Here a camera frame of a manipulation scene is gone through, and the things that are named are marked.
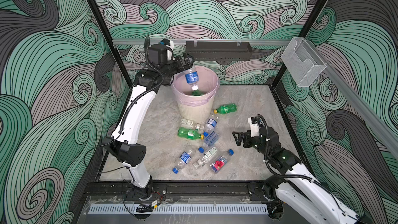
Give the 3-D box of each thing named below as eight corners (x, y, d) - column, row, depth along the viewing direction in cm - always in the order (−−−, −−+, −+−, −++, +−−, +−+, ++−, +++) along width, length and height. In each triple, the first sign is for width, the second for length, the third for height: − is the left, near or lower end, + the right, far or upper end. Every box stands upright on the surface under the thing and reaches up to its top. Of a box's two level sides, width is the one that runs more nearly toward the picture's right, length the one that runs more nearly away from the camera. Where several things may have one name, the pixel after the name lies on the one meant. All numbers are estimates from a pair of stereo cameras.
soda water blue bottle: (197, 150, 89) (197, 146, 84) (211, 134, 96) (211, 129, 91) (204, 156, 86) (205, 152, 82) (218, 138, 93) (219, 134, 89)
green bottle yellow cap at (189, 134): (177, 136, 94) (176, 132, 90) (180, 129, 97) (179, 125, 93) (201, 144, 91) (202, 140, 87) (204, 136, 94) (204, 132, 90)
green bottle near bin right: (215, 116, 104) (215, 112, 100) (212, 110, 107) (213, 106, 103) (237, 112, 106) (238, 108, 102) (234, 107, 109) (235, 102, 105)
